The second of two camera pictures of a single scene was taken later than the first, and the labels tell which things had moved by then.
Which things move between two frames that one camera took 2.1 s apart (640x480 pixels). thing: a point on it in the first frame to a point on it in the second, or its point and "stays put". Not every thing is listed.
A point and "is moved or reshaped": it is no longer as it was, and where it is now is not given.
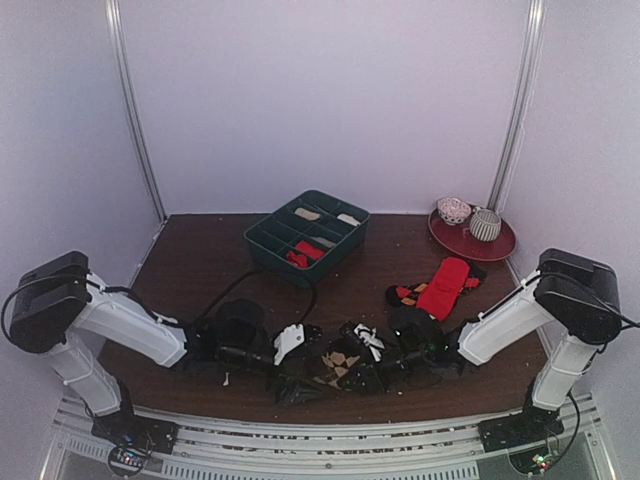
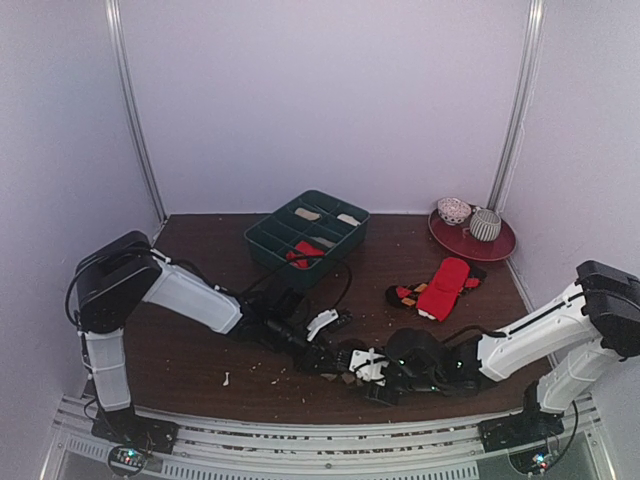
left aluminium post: (114, 14) stays put
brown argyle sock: (341, 365) is moved or reshaped
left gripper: (290, 393) to (308, 364)
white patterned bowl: (453, 210) stays put
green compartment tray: (308, 238) stays put
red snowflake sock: (299, 260) stays put
